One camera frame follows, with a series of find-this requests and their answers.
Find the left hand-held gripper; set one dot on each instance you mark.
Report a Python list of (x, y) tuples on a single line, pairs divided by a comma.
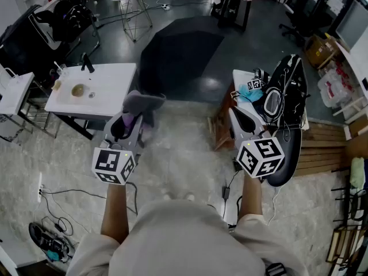
[(109, 165)]

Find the black umbrella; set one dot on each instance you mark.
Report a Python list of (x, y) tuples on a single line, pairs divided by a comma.
[(178, 53)]

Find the brown round soap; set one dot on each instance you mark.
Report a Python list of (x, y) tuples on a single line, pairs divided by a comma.
[(78, 90)]

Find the person's right white shoe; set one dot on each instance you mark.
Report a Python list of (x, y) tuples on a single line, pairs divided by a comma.
[(189, 197)]

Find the black cantilever chair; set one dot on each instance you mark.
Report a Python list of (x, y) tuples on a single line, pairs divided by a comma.
[(72, 16)]

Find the yellow sponge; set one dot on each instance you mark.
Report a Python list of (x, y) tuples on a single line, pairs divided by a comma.
[(56, 85)]

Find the white power strip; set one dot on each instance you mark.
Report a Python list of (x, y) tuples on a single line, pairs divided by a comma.
[(166, 7), (39, 187)]

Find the wooden slat pallet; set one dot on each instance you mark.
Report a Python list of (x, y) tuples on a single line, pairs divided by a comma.
[(322, 148)]

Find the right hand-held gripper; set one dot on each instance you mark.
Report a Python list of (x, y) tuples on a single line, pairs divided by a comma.
[(258, 157)]

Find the open labelled cardboard box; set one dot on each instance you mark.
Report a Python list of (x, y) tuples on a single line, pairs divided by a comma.
[(319, 50)]

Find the glass cup with toothbrush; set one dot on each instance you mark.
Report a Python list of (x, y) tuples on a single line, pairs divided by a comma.
[(62, 70)]

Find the plain brown cardboard box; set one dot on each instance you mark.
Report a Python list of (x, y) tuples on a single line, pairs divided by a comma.
[(358, 149)]

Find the black power adapter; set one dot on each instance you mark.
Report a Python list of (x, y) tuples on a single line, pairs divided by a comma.
[(226, 193)]

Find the water bottle pack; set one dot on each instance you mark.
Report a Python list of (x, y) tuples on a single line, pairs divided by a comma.
[(343, 70), (330, 91)]

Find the black office chair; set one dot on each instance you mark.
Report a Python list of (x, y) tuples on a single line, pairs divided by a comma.
[(299, 29)]

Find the person's white shirt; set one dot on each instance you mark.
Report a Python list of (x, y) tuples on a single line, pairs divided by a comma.
[(178, 240)]

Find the white sink basin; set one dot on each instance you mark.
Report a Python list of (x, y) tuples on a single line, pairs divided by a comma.
[(109, 82)]

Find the idle gripper device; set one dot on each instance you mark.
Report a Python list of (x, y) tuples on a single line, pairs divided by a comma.
[(255, 85)]

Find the grey and purple cloth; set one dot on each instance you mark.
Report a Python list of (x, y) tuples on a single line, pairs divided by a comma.
[(143, 101)]

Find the black faucet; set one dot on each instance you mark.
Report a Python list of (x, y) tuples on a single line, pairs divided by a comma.
[(87, 65)]

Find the black metal rack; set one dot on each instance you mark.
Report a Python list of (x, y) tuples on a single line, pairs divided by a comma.
[(335, 243)]

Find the metal basin drain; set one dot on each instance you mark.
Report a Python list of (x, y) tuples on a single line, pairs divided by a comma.
[(91, 95)]

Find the person's left forearm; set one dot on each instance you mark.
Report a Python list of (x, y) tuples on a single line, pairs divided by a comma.
[(115, 211)]

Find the computer monitor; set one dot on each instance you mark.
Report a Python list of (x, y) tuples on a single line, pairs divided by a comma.
[(353, 24)]

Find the person's right forearm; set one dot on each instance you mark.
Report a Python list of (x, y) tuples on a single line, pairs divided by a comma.
[(248, 197)]

